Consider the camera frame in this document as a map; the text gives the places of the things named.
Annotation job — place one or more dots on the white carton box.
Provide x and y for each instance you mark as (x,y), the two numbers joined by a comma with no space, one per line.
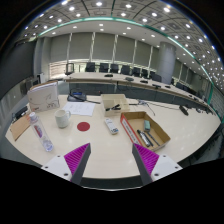
(43,97)

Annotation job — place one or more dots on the row of black office chairs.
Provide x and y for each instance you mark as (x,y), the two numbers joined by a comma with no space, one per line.
(114,68)

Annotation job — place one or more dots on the dark desk telephone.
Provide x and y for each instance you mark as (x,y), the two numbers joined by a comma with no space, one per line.
(76,96)

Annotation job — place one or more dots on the teal eraser block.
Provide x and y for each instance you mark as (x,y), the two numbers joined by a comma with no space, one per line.
(147,125)

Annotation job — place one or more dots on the white ceramic mug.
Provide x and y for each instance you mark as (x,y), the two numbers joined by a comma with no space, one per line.
(61,119)

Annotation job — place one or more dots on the black tabletop device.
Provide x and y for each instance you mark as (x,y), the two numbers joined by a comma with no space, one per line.
(183,110)

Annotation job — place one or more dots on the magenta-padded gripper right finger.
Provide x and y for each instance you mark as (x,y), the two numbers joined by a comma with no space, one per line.
(148,160)

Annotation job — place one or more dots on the group of ceiling lights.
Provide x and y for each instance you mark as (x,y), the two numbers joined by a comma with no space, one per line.
(99,4)

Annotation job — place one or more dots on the round grey column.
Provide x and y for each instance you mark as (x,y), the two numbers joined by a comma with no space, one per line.
(166,61)

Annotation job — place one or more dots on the black clip in tray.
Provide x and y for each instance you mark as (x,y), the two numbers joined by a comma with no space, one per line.
(113,107)

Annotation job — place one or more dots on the flat brown cardboard piece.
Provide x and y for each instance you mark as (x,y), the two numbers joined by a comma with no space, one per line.
(19,127)

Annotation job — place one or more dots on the clear plastic water bottle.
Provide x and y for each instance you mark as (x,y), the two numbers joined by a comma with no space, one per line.
(40,131)

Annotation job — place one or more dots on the beige divided organizer tray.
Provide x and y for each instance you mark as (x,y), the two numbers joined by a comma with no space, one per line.
(115,100)

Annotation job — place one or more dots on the dark slim pen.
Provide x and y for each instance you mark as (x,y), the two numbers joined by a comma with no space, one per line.
(152,137)

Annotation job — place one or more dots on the black marker pen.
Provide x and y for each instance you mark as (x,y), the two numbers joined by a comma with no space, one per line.
(144,138)

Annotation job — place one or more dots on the white remote control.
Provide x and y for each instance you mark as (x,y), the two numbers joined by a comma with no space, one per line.
(111,126)

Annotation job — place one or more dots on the flat round red coaster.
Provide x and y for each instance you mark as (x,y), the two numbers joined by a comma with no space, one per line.
(83,126)

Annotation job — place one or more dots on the open cardboard box red side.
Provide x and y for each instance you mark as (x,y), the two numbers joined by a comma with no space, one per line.
(160,133)

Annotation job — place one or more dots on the long curved conference desk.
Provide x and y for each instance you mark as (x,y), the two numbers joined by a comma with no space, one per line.
(96,87)

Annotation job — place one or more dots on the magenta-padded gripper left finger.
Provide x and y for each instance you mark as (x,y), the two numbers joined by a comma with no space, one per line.
(75,160)

